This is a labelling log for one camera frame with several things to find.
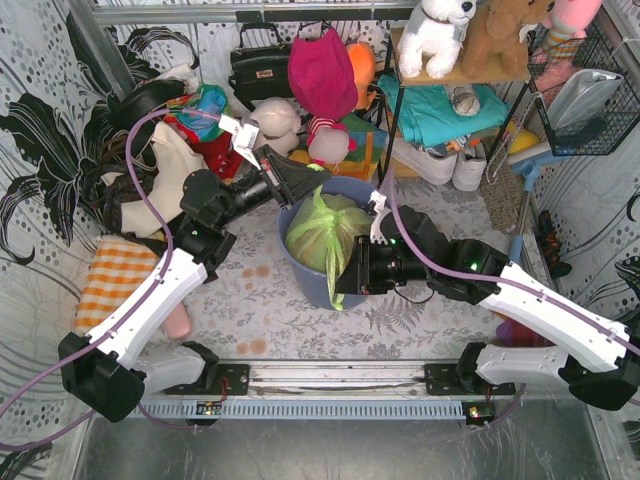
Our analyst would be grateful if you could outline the green trash bag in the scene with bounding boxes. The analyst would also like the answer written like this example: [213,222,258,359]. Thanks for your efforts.
[285,186,372,312]

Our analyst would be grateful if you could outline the blue trash bin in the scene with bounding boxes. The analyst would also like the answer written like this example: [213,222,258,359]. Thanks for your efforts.
[277,176,375,311]

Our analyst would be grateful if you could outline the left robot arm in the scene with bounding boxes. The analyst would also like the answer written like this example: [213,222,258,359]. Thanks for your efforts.
[58,146,332,423]

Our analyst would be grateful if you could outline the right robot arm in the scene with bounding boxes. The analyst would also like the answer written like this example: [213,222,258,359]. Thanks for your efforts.
[335,206,639,411]

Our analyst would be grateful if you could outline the rainbow striped bag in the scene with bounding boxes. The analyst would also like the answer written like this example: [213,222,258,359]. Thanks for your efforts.
[289,114,387,181]

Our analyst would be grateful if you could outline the colourful printed bag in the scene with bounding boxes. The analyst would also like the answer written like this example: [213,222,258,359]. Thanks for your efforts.
[164,84,231,144]

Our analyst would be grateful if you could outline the cream canvas tote bag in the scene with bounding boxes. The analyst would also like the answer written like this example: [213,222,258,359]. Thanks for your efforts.
[102,122,206,238]

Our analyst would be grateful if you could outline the magenta cloth bag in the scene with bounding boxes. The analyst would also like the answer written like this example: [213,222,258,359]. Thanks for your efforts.
[288,27,358,120]

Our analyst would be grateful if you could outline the white plush lamb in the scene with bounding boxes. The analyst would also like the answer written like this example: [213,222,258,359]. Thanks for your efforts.
[249,97,301,157]

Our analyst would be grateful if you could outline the red folded cloth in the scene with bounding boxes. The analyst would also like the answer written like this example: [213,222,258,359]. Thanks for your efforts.
[187,127,244,180]

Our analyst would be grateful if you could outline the pink white plush doll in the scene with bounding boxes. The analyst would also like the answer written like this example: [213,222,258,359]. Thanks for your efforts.
[307,116,357,165]

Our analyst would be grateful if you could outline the black leather handbag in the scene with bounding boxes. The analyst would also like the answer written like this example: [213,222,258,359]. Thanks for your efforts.
[228,22,294,111]

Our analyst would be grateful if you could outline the orange plush toy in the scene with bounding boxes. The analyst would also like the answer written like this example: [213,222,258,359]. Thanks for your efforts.
[346,42,375,110]

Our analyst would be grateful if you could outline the white sneaker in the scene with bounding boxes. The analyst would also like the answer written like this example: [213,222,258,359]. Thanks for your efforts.
[451,141,487,192]

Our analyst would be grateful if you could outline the teal folded clothes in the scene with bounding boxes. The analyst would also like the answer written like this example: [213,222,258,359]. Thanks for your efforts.
[398,85,508,147]

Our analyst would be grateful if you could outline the striped colourful sock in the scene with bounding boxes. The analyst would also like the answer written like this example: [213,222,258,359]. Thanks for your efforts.
[496,319,552,347]

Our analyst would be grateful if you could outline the orange checkered cloth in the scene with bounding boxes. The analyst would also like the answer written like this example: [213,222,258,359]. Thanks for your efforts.
[73,235,158,335]

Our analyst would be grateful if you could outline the pink cylinder pillow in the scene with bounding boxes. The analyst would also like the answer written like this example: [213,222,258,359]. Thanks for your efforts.
[162,303,193,340]

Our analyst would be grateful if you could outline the wooden metal shelf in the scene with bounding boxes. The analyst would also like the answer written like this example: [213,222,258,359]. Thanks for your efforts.
[377,28,531,185]

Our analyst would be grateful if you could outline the white plush dog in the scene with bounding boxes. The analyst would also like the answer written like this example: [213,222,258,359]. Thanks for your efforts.
[398,0,477,79]

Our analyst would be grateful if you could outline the brown teddy bear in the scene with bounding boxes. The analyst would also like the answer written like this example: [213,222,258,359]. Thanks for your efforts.
[461,0,555,78]

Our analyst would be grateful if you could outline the silver foil pouch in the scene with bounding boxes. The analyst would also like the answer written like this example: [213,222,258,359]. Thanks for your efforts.
[547,69,625,130]

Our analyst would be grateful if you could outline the pink plush toy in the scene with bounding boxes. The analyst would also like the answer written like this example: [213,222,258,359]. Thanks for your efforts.
[542,0,602,53]

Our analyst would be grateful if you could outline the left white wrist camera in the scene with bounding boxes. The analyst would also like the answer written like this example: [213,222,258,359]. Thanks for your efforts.
[218,115,261,170]

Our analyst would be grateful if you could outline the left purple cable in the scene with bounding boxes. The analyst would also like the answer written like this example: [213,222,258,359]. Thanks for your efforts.
[0,108,224,451]

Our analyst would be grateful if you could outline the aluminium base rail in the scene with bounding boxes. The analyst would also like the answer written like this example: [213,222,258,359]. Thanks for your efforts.
[74,357,614,419]

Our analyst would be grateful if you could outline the black wire basket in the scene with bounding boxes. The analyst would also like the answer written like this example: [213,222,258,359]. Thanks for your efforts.
[528,23,639,156]

